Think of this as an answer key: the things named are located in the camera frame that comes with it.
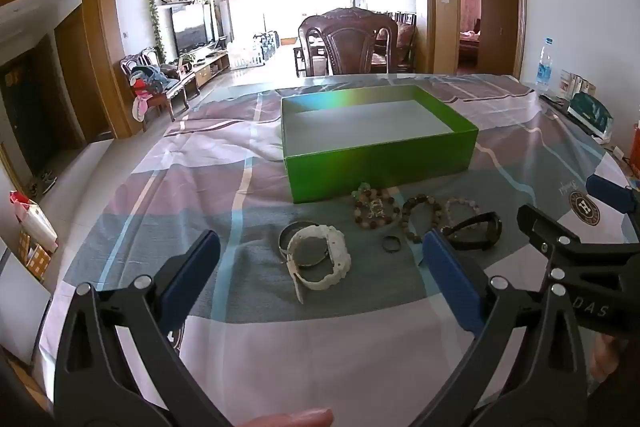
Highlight dark entrance door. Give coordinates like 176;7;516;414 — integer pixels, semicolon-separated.
0;47;62;180

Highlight cardboard boxes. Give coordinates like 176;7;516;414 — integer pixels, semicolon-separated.
17;231;52;284

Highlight round metal bangle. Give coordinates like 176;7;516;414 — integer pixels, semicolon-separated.
278;221;321;261

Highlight white play fence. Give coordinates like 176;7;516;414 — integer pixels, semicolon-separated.
226;31;282;68

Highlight wooden television cabinet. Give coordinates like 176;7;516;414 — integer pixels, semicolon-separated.
191;49;232;88

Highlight striped printed tablecloth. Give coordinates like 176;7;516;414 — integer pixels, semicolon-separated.
50;73;640;427

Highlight pair of shoes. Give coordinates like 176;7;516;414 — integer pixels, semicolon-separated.
26;171;57;196

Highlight dark wooden sofa chair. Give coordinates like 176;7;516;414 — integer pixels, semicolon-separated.
375;11;419;74

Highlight red white bag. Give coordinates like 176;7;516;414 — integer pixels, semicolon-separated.
8;190;59;254

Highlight small pale beaded bracelet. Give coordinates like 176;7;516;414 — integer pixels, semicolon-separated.
444;197;482;228

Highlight flat screen television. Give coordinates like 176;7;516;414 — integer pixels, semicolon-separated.
171;3;212;54

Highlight reddish brown beaded bracelet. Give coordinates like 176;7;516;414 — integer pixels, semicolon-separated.
400;193;444;242

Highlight dark wooden dining chair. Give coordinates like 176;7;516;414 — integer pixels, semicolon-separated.
298;7;399;78

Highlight stack of booklets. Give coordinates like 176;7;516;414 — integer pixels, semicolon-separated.
559;69;597;102

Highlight green cardboard box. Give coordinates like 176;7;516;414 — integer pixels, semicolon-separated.
280;84;480;204

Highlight black wrist watch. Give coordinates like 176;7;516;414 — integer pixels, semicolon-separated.
442;211;503;253

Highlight green white package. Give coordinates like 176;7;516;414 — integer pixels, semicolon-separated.
566;92;617;140

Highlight wooden armchair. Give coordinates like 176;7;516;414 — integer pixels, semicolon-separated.
120;48;199;124

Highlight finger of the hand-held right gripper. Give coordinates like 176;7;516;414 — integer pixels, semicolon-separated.
586;174;640;215
516;204;586;282

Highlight white wrist watch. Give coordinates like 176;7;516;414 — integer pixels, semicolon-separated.
286;223;352;305

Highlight person's right hand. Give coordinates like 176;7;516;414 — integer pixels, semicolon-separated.
590;335;640;390

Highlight pile of clothes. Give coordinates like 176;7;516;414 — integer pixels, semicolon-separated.
128;65;172;118

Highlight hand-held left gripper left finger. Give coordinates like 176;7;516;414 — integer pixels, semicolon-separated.
54;229;228;427

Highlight green vine garland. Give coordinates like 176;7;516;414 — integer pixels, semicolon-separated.
144;0;168;64

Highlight person's left hand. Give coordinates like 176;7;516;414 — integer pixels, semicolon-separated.
239;408;334;427

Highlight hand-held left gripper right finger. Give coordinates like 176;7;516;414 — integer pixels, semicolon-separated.
415;228;589;427

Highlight clear plastic water bottle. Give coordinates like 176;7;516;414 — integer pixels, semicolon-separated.
535;37;555;96

